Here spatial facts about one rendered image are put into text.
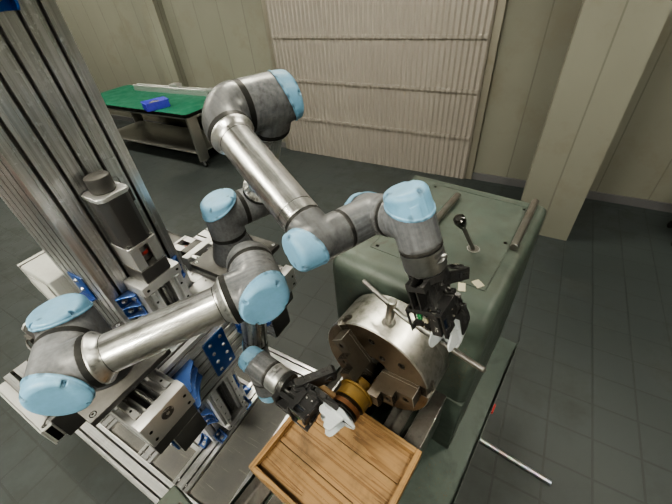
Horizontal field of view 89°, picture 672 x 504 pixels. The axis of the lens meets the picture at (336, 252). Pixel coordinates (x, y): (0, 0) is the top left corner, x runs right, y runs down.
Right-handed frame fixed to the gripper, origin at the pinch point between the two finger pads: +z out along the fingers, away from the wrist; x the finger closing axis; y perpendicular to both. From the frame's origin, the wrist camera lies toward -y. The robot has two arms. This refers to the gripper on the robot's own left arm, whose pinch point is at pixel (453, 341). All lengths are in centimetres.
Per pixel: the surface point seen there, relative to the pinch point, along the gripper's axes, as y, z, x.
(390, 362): 2.6, 10.4, -17.3
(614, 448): -82, 146, 19
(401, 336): -0.6, 3.5, -13.9
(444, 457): -9, 74, -22
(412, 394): 5.5, 15.8, -11.1
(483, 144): -315, 57, -109
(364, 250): -20.1, -7.0, -34.7
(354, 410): 15.9, 14.1, -20.7
